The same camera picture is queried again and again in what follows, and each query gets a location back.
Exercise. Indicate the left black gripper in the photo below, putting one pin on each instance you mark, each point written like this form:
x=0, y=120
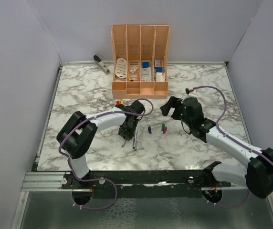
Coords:
x=129, y=134

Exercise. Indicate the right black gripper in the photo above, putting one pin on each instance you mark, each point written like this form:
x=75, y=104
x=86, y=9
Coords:
x=174, y=102

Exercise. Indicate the green white pen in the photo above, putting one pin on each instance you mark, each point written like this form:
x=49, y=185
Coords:
x=137, y=139

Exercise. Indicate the blue white pen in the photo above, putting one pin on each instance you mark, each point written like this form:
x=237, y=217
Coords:
x=134, y=138

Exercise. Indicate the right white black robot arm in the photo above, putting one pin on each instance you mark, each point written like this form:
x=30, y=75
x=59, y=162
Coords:
x=256, y=172

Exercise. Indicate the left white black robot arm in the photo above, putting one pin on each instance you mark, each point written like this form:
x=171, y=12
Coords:
x=78, y=132

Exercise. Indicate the white red box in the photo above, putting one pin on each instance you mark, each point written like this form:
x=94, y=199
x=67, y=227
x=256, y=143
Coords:
x=160, y=77

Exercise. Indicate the blue box in organizer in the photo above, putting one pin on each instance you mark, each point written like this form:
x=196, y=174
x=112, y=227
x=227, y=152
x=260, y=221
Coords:
x=145, y=64

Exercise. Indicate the orange plastic desk organizer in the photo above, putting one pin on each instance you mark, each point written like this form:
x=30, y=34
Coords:
x=137, y=44

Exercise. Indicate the white oval card pack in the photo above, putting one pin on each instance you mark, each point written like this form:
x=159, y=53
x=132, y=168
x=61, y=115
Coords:
x=121, y=68

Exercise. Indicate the black grey stapler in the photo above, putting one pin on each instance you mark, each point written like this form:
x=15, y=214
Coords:
x=99, y=63

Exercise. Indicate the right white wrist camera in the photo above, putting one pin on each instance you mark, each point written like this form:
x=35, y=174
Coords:
x=189, y=91

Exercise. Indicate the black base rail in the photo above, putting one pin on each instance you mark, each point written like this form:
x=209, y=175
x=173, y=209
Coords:
x=144, y=183

